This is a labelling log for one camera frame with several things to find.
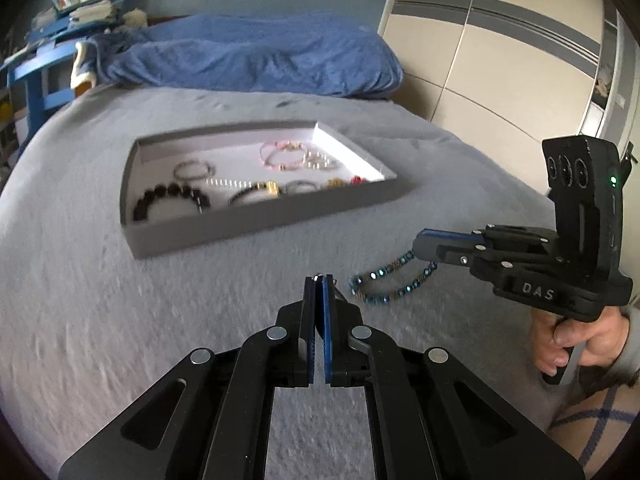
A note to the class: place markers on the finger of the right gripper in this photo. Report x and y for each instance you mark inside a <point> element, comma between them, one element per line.
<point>448,247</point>

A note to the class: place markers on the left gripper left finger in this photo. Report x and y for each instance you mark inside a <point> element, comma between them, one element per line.
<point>306,330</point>

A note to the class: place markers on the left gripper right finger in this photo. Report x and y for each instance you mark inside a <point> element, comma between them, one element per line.
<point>332,345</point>

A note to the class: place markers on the silver bangle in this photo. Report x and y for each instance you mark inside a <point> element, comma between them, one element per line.
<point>193,170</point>

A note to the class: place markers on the gold red jewelry piece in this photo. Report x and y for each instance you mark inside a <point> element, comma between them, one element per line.
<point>339,182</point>

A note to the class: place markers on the right hand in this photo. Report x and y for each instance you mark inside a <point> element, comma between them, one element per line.
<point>550,339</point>

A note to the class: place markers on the plaid trouser leg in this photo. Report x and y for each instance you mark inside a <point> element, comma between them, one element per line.
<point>593,429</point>

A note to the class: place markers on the grey cardboard tray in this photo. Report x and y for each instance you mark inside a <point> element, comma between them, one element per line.
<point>267,174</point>

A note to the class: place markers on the beige wardrobe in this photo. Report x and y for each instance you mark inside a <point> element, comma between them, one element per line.
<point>505,75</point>

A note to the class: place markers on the grey bedspread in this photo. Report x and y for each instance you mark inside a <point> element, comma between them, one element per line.
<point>85,328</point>

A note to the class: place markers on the blue blanket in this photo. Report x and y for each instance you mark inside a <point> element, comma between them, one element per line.
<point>318,53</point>

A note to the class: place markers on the blue wooden desk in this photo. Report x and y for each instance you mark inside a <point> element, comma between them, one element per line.
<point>49,46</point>

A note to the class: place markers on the stack of papers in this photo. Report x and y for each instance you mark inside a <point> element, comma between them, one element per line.
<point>104,10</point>

